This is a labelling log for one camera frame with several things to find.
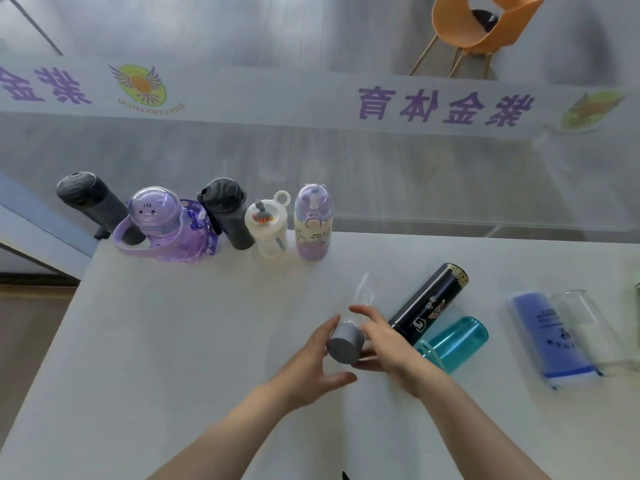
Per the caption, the person's right hand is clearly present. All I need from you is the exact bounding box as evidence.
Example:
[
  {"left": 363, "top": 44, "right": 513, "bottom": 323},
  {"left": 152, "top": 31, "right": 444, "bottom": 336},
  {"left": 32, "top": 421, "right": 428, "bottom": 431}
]
[{"left": 348, "top": 305, "right": 435, "bottom": 398}]

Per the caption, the person's left hand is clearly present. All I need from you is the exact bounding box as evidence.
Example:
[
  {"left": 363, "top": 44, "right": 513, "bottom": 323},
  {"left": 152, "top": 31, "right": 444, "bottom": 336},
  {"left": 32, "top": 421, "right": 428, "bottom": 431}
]
[{"left": 270, "top": 316, "right": 358, "bottom": 411}]

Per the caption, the clear bottle with grey cap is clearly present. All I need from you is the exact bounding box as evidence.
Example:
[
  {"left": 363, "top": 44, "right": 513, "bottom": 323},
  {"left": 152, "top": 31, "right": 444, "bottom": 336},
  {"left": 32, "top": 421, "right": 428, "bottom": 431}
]
[{"left": 327, "top": 272, "right": 374, "bottom": 366}]

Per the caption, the person's left forearm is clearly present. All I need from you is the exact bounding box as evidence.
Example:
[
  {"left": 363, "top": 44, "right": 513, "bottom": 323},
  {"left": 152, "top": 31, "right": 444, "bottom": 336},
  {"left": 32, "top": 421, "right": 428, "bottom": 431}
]
[{"left": 147, "top": 385, "right": 293, "bottom": 480}]

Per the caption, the person's right forearm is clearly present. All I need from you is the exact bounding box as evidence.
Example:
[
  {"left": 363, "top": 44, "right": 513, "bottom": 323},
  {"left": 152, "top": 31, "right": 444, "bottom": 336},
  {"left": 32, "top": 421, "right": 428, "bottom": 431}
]
[{"left": 416, "top": 372, "right": 553, "bottom": 480}]

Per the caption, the black bottle with gold print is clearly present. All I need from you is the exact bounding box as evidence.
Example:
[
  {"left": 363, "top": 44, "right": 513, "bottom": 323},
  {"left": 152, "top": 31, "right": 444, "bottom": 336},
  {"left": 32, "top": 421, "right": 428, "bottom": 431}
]
[{"left": 388, "top": 263, "right": 470, "bottom": 351}]

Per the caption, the teal transparent bottle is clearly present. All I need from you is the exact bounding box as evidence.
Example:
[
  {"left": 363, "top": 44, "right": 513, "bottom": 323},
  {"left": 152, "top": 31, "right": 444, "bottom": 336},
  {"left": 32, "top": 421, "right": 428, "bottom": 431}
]
[{"left": 414, "top": 316, "right": 490, "bottom": 375}]

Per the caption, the purple white bottle, clear dome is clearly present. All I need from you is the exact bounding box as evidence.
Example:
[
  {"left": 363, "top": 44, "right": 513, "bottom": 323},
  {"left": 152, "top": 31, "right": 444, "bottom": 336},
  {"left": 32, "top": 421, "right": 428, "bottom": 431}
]
[{"left": 293, "top": 184, "right": 335, "bottom": 261}]

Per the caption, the blue bottle with white print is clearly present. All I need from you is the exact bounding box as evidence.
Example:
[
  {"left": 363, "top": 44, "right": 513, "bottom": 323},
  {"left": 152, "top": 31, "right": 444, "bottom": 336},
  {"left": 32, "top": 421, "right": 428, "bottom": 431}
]
[{"left": 511, "top": 292, "right": 605, "bottom": 386}]

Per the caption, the black sport bottle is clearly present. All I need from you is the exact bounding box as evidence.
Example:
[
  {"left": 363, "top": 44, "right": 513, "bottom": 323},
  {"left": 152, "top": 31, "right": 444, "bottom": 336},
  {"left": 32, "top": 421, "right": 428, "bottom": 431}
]
[{"left": 197, "top": 178, "right": 256, "bottom": 251}]

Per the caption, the clear glass bottle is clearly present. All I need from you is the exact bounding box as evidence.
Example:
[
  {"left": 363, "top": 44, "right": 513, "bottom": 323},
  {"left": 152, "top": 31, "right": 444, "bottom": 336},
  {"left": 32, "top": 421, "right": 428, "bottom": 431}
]
[{"left": 550, "top": 289, "right": 637, "bottom": 369}]

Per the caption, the white banner with purple print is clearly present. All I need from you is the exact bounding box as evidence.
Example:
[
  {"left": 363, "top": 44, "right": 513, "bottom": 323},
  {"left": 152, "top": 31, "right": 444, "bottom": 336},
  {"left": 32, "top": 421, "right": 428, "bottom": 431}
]
[{"left": 0, "top": 54, "right": 640, "bottom": 141}]

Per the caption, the dark grey flask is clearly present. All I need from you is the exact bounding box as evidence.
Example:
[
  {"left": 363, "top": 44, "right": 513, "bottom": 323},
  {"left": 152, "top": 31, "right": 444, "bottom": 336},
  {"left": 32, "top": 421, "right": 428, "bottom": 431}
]
[{"left": 56, "top": 171, "right": 146, "bottom": 246}]

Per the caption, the orange chair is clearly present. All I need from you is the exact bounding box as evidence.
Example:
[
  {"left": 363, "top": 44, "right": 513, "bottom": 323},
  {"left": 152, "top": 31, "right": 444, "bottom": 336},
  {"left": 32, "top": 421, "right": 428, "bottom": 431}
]
[{"left": 409, "top": 0, "right": 549, "bottom": 78}]

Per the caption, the black object on chair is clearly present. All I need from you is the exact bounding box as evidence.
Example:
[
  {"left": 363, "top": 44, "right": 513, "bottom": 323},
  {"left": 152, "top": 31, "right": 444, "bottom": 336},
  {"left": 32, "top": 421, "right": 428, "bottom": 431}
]
[{"left": 470, "top": 9, "right": 500, "bottom": 33}]

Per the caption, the white cup with ring lid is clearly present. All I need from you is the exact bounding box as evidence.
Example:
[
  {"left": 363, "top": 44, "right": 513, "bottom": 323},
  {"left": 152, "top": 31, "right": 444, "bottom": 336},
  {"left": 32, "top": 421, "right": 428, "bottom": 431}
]
[{"left": 244, "top": 191, "right": 292, "bottom": 260}]

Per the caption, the purple cartoon bottle with strap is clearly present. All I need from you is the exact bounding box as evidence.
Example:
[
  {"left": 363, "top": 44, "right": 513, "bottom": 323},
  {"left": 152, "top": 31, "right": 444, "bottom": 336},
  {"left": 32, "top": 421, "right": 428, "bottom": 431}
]
[{"left": 112, "top": 187, "right": 220, "bottom": 264}]

